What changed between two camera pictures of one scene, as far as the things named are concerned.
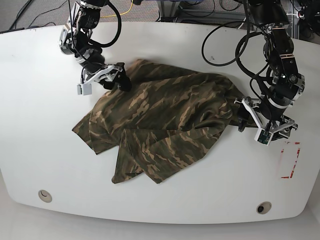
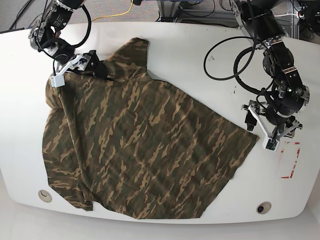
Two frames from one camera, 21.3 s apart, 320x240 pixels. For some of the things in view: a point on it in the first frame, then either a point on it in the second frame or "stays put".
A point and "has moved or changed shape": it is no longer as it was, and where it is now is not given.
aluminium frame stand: x=168 y=10 stays put
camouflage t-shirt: x=160 y=123 has moved or changed shape
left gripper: x=107 y=74 to x=79 y=62
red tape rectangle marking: x=298 y=150 stays put
